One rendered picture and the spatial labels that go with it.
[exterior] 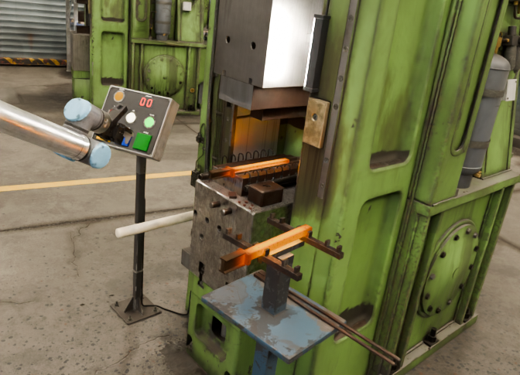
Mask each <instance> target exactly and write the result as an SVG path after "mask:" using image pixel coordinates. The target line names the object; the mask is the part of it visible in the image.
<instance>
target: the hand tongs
mask: <svg viewBox="0 0 520 375"><path fill-rule="evenodd" d="M254 277H256V278H257V279H258V280H260V281H262V282H263V283H265V272H264V271H259V272H256V273H254ZM289 293H290V294H292V295H294V296H296V297H297V298H299V299H300V300H302V301H304V302H305V303H306V304H308V305H310V306H312V307H313V308H315V309H316V310H318V311H319V312H321V313H323V314H324V315H326V316H327V317H329V318H330V319H332V320H334V321H335V322H337V323H338V324H340V325H341V326H343V327H344V328H346V329H348V330H349V331H351V332H352V333H354V334H355V335H357V336H359V337H361V338H362V339H363V340H365V341H366V342H368V343H370V344H371V345H373V346H374V347H376V348H377V349H379V350H381V351H382V352H383V353H385V354H387V355H389V356H390V357H391V358H393V359H394V360H397V361H398V362H399V361H400V360H401V359H400V358H399V357H397V356H396V355H394V354H393V353H391V352H389V351H388V350H386V349H385V348H383V347H382V346H379V345H378V344H377V343H375V342H373V341H372V340H370V339H369V338H368V337H366V336H364V335H362V334H361V333H359V332H358V331H356V330H355V329H352V328H351V327H350V326H348V325H347V324H345V323H343V322H342V321H340V320H339V319H337V318H335V317H334V316H332V315H331V314H329V313H328V312H326V311H324V310H322V309H321V308H320V307H318V306H316V305H314V304H313V303H312V302H310V301H308V300H307V299H305V298H304V297H302V296H301V295H298V294H297V293H295V292H294V291H291V290H289ZM289 293H288V298H290V299H291V300H293V301H294V302H295V303H297V304H298V305H300V306H302V307H303V308H304V309H306V310H307V311H309V312H311V313H312V314H314V315H315V316H317V317H318V318H320V319H322V320H323V321H324V322H326V323H327V324H329V325H330V326H333V327H334V328H335V329H337V330H338V331H340V332H342V333H343V334H344V335H346V336H348V337H349V338H351V339H352V340H354V341H355V342H356V343H358V344H360V345H361V346H363V347H364V348H366V349H368V350H369V351H371V352H372V353H373V354H375V355H376V356H379V357H380V358H382V359H383V360H384V361H386V362H387V363H389V364H391V365H393V366H394V365H395V362H393V361H392V360H390V359H389V358H387V357H386V356H384V355H382V354H381V353H379V352H378V351H376V350H375V349H373V348H371V347H370V346H369V345H367V344H365V343H363V342H362V341H360V340H359V339H358V338H356V337H354V336H352V335H351V334H350V333H349V332H347V331H345V330H343V329H342V328H341V327H339V326H337V325H336V324H334V323H333V322H331V321H330V320H328V319H326V318H325V317H323V316H322V315H320V314H319V313H317V312H315V311H314V310H312V309H311V308H309V307H308V306H306V305H304V304H303V303H302V302H300V301H299V300H297V299H296V298H294V297H292V296H291V295H290V294H289Z"/></svg>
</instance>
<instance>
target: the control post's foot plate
mask: <svg viewBox="0 0 520 375"><path fill-rule="evenodd" d="M134 303H135V298H134V296H133V297H131V298H128V299H126V300H123V301H120V302H118V301H116V302H115V303H114V304H111V305H110V307H111V308H112V310H113V311H114V312H116V314H117V316H118V317H119V318H121V319H122V320H123V321H124V322H125V323H126V325H128V326H129V325H131V324H135V323H137V322H142V321H145V320H146V319H149V318H152V317H154V316H157V315H158V314H162V313H163V312H162V311H161V310H160V309H158V308H157V307H156V306H142V304H141V301H140V298H137V304H136V310H134ZM142 303H143V304H144V305H154V304H153V303H152V302H151V301H150V300H149V299H148V298H147V297H146V296H145V295H144V294H143V293H142Z"/></svg>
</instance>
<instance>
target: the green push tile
mask: <svg viewBox="0 0 520 375"><path fill-rule="evenodd" d="M151 139H152V136H151V135H146V134H143V133H139V132H138V133H137V135H136V138H135V142H134V144H133V146H132V147H133V148H134V149H138V150H141V151H144V152H147V151H148V148H149V144H150V142H151Z"/></svg>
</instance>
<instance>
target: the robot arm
mask: <svg viewBox="0 0 520 375"><path fill-rule="evenodd" d="M127 111H128V108H127V106H126V105H124V104H117V105H116V106H115V107H114V108H113V109H112V110H111V111H110V112H109V113H107V112H105V111H103V110H101V109H100V108H98V107H96V106H94V105H93V104H91V103H90V102H89V101H86V100H84V99H81V98H74V99H72V100H71V101H69V102H68V103H67V104H66V106H65V108H64V116H65V118H66V120H65V122H64V124H63V127H62V126H59V125H58V124H54V123H53V122H51V121H48V120H46V119H43V118H41V117H38V116H36V115H34V114H31V113H29V112H27V111H24V110H22V109H20V108H17V107H15V106H12V105H11V104H7V103H5V102H4V101H0V132H1V133H3V134H6V135H10V136H12V137H14V138H17V139H20V140H23V141H26V142H28V143H31V144H34V145H37V146H39V147H42V148H45V149H48V150H50V151H52V152H54V153H55V154H57V155H59V156H60V157H62V158H65V159H67V160H69V161H72V162H75V161H78V162H82V163H84V164H86V165H89V166H91V167H92V168H96V169H101V168H103V167H105V166H106V165H107V164H108V162H109V160H110V158H111V149H110V148H109V147H108V145H106V144H105V143H103V142H99V141H96V140H94V139H93V138H89V137H88V136H87V134H88V133H89V131H92V132H94V134H95V135H97V136H98V137H100V138H101V139H103V140H105V141H112V142H114V143H115V144H119V145H121V144H122V142H123V139H124V137H125V144H128V142H129V140H130V138H131V137H133V135H134V134H133V130H132V129H130V128H127V127H125V125H124V124H121V123H119V122H118V121H119V120H120V119H121V117H122V116H123V115H124V114H125V113H126V112H127Z"/></svg>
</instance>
